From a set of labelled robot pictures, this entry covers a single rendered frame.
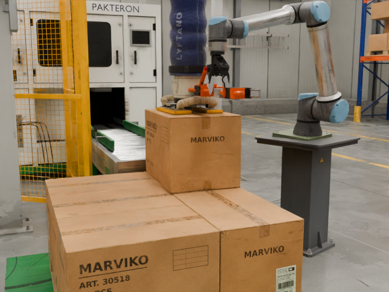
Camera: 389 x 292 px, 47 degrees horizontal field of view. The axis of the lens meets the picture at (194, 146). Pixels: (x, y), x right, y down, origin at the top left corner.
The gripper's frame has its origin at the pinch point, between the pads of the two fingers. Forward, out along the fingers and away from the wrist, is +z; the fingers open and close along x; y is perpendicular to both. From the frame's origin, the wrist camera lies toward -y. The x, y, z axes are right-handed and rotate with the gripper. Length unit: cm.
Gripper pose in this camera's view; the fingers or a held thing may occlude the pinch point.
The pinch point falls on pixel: (219, 92)
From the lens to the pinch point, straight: 225.9
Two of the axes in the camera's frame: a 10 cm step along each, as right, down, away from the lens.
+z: 0.0, 9.9, 1.6
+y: -3.5, -1.4, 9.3
